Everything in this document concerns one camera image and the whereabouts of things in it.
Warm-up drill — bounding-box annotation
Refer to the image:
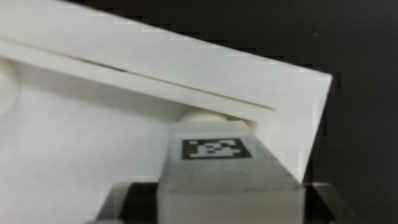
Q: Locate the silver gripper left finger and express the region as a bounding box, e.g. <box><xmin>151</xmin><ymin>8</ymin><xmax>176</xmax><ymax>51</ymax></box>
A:
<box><xmin>87</xmin><ymin>182</ymin><xmax>158</xmax><ymax>224</ymax></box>

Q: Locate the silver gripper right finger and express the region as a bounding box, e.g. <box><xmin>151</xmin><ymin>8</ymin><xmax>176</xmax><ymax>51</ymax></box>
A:
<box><xmin>304</xmin><ymin>182</ymin><xmax>359</xmax><ymax>224</ymax></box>

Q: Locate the white leg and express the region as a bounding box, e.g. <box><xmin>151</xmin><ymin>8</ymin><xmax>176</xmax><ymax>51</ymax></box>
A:
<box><xmin>157</xmin><ymin>109</ymin><xmax>306</xmax><ymax>224</ymax></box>

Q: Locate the white square table top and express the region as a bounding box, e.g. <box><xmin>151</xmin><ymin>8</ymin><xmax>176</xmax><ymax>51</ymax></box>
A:
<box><xmin>0</xmin><ymin>36</ymin><xmax>281</xmax><ymax>224</ymax></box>

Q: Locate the white L-shaped fence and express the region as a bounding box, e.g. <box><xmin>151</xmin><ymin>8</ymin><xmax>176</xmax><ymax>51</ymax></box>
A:
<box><xmin>0</xmin><ymin>0</ymin><xmax>333</xmax><ymax>178</ymax></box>

